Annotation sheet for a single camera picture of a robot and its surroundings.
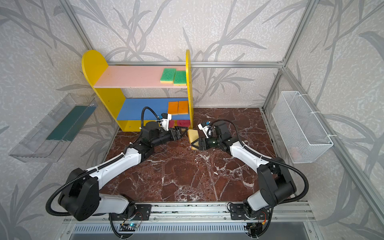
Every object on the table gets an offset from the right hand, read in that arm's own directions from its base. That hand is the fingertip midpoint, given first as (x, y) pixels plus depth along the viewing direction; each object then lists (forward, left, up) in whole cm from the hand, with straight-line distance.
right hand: (195, 139), depth 83 cm
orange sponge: (+25, +9, -1) cm, 27 cm away
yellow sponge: (+2, +1, 0) cm, 3 cm away
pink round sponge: (+21, +10, -12) cm, 26 cm away
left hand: (+3, +4, +8) cm, 10 cm away
